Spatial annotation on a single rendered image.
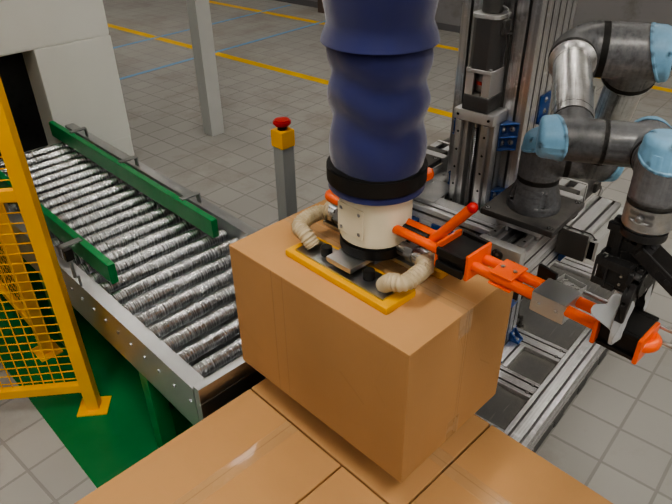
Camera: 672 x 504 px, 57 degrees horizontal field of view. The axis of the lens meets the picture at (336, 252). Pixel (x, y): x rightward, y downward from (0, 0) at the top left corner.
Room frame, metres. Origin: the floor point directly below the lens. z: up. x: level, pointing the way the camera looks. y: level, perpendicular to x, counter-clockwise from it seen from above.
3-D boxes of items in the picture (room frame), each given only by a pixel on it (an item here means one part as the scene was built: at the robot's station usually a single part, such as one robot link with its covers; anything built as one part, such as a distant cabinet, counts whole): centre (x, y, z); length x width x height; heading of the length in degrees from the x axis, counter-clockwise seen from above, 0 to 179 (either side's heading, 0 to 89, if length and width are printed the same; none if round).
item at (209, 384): (1.54, 0.16, 0.58); 0.70 x 0.03 x 0.06; 134
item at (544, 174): (1.58, -0.59, 1.20); 0.13 x 0.12 x 0.14; 73
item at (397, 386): (1.27, -0.08, 0.87); 0.60 x 0.40 x 0.40; 44
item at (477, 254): (1.08, -0.27, 1.20); 0.10 x 0.08 x 0.06; 133
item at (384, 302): (1.20, -0.03, 1.10); 0.34 x 0.10 x 0.05; 43
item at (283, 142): (2.30, 0.20, 0.50); 0.07 x 0.07 x 1.00; 44
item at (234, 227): (2.60, 0.74, 0.50); 2.31 x 0.05 x 0.19; 44
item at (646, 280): (0.85, -0.49, 1.34); 0.09 x 0.08 x 0.12; 44
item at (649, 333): (0.83, -0.50, 1.20); 0.08 x 0.07 x 0.05; 43
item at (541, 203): (1.59, -0.58, 1.09); 0.15 x 0.15 x 0.10
